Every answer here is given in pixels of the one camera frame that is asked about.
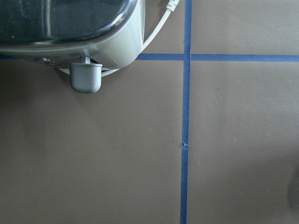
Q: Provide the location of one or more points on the white chrome toaster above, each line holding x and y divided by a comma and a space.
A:
85, 38

